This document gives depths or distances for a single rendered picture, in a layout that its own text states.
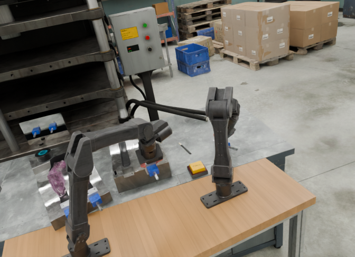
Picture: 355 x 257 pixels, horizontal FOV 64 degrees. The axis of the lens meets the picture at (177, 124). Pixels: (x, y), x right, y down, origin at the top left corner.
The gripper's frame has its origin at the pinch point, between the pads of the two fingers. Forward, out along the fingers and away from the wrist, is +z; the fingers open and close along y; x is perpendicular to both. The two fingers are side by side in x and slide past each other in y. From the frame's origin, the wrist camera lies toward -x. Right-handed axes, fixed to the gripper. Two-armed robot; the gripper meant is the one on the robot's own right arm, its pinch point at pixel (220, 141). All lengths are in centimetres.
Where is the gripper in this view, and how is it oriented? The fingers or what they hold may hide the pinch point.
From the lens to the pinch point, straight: 149.7
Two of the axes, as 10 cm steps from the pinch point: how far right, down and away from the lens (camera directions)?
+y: -6.7, 4.5, -5.9
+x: 7.1, 6.2, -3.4
